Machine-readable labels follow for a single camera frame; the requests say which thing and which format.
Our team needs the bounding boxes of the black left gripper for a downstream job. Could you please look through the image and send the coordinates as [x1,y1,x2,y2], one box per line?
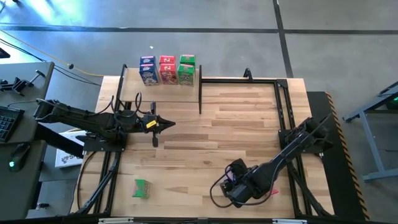
[133,101,177,147]

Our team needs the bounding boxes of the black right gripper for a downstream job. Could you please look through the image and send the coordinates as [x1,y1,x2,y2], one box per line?
[220,158,261,208]

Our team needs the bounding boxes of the blue Frosted Flakes cereal box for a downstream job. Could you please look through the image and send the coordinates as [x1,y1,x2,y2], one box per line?
[139,55,157,65]
[139,63,160,86]

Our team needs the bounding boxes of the green Apple Jacks cereal box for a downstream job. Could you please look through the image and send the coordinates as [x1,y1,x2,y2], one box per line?
[179,54,197,67]
[131,179,152,199]
[177,63,196,87]

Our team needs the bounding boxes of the white label strip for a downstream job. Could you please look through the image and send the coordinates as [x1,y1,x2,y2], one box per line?
[98,217,134,224]
[272,218,308,224]

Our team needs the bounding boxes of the white printed cardboard box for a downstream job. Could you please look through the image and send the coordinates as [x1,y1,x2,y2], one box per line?
[54,129,88,169]

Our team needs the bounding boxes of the black hazard-striped mat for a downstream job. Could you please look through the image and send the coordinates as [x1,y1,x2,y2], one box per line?
[306,91,371,222]

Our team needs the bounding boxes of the black desk support bar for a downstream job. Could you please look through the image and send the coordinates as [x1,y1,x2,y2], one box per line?
[34,123,85,159]

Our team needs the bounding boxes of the blue-grey metal stand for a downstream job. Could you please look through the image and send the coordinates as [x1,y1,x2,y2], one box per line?
[341,81,398,183]

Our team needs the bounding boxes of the black computer mouse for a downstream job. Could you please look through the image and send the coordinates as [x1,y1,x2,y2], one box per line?
[8,142,31,173]

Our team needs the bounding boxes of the grey desk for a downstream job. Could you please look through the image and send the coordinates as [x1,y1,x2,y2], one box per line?
[0,61,55,220]

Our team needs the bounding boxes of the black desk clamp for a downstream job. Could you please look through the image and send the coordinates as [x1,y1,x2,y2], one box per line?
[0,69,47,96]

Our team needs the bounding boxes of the black keyboard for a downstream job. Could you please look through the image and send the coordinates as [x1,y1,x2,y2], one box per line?
[0,105,25,143]

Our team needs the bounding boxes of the black device with green light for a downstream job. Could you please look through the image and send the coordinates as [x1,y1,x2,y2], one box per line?
[384,93,398,110]

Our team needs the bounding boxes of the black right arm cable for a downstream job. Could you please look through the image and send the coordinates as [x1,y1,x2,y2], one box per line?
[210,167,280,208]

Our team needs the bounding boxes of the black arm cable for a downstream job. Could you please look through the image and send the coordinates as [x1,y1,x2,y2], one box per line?
[210,167,280,208]
[93,91,144,116]

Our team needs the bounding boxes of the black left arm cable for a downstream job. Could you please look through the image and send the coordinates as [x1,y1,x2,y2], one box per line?
[93,91,144,116]

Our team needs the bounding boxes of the black shelf post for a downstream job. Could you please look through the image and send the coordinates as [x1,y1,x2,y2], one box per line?
[198,64,203,114]
[115,63,128,110]

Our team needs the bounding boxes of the black frame rail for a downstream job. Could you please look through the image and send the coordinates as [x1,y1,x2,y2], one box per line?
[27,214,371,224]
[201,77,289,85]

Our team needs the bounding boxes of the black frame side rails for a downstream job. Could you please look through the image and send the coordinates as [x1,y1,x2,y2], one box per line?
[275,79,332,217]
[74,101,132,216]

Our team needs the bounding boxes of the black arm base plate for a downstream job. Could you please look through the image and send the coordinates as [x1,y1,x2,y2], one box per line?
[278,129,334,155]
[83,129,128,152]

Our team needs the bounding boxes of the black floor cable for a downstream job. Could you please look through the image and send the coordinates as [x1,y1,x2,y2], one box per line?
[0,37,103,87]

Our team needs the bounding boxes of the yellow cable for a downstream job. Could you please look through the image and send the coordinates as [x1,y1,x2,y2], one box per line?
[0,29,104,78]

